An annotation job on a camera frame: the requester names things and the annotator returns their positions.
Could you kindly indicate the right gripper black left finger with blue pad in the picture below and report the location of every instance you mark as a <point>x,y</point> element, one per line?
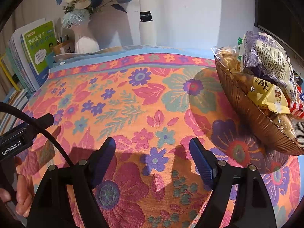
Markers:
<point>51,206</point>

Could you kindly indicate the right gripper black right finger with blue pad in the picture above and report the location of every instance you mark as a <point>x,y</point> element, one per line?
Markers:
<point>252,208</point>

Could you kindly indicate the red white striped snack bag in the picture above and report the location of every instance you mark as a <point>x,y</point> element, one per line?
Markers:
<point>296,107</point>

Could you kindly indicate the yellow small snack packet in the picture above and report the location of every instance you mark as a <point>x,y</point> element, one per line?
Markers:
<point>268,96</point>

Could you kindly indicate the blue white printed snack bag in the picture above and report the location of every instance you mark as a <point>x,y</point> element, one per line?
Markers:
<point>262,51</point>

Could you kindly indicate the rice cake pack with barcode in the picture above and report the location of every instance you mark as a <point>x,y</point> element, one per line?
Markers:
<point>285,124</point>

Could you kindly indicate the rice cake pack orange logo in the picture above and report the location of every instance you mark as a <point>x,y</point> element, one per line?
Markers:
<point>228,57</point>

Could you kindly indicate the person's left hand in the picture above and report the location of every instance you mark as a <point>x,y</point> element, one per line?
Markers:
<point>25,192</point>

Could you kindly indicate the amber ribbed glass bowl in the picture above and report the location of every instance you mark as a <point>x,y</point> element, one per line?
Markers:
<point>253,117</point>

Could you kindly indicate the stack of books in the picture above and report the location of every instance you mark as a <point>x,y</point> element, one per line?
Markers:
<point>17,54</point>

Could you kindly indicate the green cover book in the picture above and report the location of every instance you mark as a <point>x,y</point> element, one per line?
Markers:
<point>39,43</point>

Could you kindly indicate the wooden pen holder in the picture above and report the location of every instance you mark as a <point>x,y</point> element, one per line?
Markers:
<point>64,48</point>

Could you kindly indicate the white ceramic vase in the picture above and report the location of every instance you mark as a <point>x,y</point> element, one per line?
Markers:
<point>84,42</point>

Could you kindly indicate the floral orange tablecloth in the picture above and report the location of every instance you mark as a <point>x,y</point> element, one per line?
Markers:
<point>152,103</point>

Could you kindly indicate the blue white artificial flowers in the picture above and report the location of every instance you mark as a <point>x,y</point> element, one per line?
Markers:
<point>77,12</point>

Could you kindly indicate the white cylinder with black camera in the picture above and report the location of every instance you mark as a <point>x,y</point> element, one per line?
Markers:
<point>147,29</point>

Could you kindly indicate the dark wall television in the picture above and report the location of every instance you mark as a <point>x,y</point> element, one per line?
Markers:
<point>283,19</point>

